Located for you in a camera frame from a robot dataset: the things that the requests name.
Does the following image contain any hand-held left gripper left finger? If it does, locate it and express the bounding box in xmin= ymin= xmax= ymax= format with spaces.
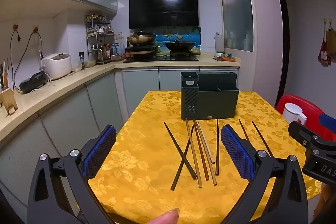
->
xmin=28 ymin=124 xmax=117 ymax=224

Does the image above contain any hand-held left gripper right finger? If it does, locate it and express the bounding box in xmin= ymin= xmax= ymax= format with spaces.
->
xmin=220 ymin=124 xmax=309 ymax=224

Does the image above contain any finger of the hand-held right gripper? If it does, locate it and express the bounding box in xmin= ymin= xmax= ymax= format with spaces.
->
xmin=288 ymin=121 xmax=323 ymax=147
xmin=319 ymin=113 xmax=336 ymax=134

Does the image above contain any dark wooden chopstick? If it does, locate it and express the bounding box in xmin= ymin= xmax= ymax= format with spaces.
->
xmin=171 ymin=124 xmax=195 ymax=191
xmin=251 ymin=121 xmax=274 ymax=158
xmin=238 ymin=119 xmax=251 ymax=142
xmin=164 ymin=122 xmax=197 ymax=179
xmin=215 ymin=118 xmax=220 ymax=176

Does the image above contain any light wooden chopstick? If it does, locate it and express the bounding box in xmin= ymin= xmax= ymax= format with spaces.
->
xmin=195 ymin=120 xmax=217 ymax=186
xmin=196 ymin=120 xmax=216 ymax=164
xmin=185 ymin=118 xmax=203 ymax=188

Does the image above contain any brown wooden chopstick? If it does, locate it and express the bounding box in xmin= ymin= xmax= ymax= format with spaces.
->
xmin=193 ymin=120 xmax=210 ymax=181

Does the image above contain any dark green utensil holder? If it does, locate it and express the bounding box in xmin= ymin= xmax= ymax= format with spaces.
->
xmin=180 ymin=71 xmax=240 ymax=121

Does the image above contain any person's left hand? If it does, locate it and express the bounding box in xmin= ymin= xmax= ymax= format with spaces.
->
xmin=148 ymin=208 xmax=180 ymax=224

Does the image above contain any red plastic stool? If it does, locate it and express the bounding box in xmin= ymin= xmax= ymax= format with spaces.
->
xmin=276 ymin=94 xmax=336 ymax=141

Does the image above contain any white kettle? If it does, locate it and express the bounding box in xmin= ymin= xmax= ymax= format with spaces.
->
xmin=282 ymin=103 xmax=308 ymax=125

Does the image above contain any yellow floral tablecloth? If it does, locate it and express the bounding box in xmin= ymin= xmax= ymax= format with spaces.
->
xmin=87 ymin=90 xmax=323 ymax=224

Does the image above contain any red and white apron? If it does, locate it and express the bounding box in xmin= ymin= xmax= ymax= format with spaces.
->
xmin=317 ymin=19 xmax=336 ymax=67

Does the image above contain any beige kitchen countertop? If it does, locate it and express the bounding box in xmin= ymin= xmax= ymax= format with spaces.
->
xmin=0 ymin=54 xmax=241 ymax=141

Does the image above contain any orange kitchen utensil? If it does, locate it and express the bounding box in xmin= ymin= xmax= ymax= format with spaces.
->
xmin=212 ymin=53 xmax=236 ymax=62

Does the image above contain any white rice cooker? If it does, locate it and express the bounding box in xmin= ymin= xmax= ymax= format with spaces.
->
xmin=41 ymin=53 xmax=73 ymax=80

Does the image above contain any black countertop appliance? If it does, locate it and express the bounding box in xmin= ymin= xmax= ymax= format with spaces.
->
xmin=19 ymin=71 xmax=48 ymax=94

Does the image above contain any row of condiment bottles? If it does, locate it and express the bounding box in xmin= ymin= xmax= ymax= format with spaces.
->
xmin=100 ymin=44 xmax=114 ymax=60

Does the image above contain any wooden knife block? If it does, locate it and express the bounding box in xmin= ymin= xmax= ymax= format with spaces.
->
xmin=0 ymin=57 xmax=19 ymax=116

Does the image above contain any white plastic bottle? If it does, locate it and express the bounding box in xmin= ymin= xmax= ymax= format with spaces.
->
xmin=214 ymin=32 xmax=225 ymax=54

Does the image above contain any black gas cooktop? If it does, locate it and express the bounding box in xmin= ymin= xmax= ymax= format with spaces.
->
xmin=122 ymin=46 xmax=199 ymax=63

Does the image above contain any golden pan with lid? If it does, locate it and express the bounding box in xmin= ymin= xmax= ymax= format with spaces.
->
xmin=126 ymin=30 xmax=155 ymax=47

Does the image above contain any black wok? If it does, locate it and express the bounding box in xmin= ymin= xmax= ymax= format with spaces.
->
xmin=164 ymin=40 xmax=197 ymax=53

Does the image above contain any metal spice rack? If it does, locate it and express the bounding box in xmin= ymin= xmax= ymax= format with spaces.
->
xmin=85 ymin=15 xmax=115 ymax=65

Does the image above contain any blue seascape backsplash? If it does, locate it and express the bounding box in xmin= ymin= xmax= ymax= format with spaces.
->
xmin=154 ymin=26 xmax=202 ymax=54

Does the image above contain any frosted glass window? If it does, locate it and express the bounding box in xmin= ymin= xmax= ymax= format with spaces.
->
xmin=217 ymin=0 xmax=255 ymax=53

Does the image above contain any black power cable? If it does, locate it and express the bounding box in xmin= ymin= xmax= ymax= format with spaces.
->
xmin=10 ymin=29 xmax=22 ymax=91
xmin=14 ymin=31 xmax=44 ymax=91

